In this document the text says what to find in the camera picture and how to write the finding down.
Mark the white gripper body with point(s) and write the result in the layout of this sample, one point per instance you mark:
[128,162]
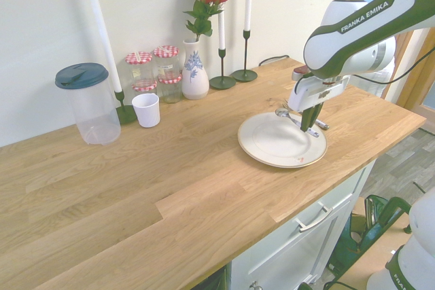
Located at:
[312,94]

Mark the white plate with gold rim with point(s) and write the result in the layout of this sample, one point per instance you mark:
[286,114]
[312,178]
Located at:
[278,144]

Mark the white plastic cup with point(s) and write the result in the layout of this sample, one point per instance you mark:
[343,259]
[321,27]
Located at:
[146,111]

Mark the white kitchen cabinet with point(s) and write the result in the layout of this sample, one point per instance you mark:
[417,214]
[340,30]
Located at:
[292,252]

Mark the small jar red checkered lid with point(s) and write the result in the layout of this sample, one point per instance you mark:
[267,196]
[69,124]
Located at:
[144,85]
[170,89]

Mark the wooden door frame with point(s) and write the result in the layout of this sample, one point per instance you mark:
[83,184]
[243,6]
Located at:
[416,76]

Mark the clear pitcher with blue lid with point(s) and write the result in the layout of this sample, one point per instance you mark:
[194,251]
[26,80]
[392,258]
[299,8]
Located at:
[91,106]

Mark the green clamp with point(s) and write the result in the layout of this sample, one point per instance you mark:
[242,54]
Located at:
[391,208]

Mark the white vase with blue flower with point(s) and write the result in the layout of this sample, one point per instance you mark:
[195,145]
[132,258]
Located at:
[194,76]

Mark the silver cabinet knob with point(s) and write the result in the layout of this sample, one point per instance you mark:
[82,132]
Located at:
[255,285]

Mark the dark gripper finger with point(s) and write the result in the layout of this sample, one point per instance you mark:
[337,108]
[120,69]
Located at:
[318,110]
[307,121]

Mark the dark green candle holder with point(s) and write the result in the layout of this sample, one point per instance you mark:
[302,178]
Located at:
[126,115]
[244,75]
[222,82]

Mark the tall jar red checkered lid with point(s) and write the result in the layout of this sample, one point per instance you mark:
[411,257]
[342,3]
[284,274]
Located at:
[138,66]
[166,60]

